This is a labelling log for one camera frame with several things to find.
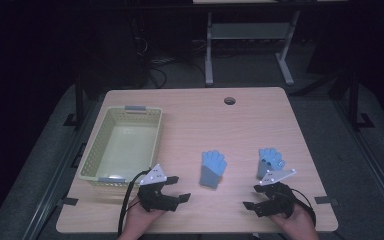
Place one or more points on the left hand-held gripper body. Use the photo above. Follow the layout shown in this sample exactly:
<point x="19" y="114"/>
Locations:
<point x="153" y="200"/>

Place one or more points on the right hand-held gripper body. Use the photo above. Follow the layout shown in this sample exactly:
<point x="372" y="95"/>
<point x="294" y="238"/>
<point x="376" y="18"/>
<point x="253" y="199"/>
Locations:
<point x="278" y="200"/>

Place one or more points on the blue glove with monster face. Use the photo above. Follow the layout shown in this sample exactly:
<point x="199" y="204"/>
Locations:
<point x="270" y="156"/>

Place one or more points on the blue knit glove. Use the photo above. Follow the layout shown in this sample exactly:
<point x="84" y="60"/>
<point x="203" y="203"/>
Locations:
<point x="213" y="166"/>

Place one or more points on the pale yellow perforated plastic basket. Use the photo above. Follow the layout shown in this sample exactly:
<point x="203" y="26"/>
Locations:
<point x="126" y="146"/>

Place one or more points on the person's left hand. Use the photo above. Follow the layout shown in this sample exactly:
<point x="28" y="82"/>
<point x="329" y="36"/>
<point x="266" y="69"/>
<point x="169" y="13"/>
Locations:
<point x="143" y="220"/>

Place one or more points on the person's right hand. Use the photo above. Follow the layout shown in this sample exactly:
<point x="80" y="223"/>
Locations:
<point x="296" y="220"/>

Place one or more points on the black tape strip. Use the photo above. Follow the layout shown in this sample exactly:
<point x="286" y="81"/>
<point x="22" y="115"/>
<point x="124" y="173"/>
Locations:
<point x="325" y="200"/>
<point x="68" y="201"/>

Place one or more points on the black metal stand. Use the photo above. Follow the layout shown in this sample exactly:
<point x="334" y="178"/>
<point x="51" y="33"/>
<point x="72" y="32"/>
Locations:
<point x="354" y="100"/>
<point x="79" y="100"/>

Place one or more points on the metal floor rail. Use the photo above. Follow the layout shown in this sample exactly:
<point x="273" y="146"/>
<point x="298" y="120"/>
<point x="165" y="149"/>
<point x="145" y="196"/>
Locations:
<point x="368" y="156"/>
<point x="58" y="180"/>

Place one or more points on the white metal frame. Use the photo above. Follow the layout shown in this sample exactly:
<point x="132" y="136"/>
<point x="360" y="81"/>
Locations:
<point x="246" y="30"/>

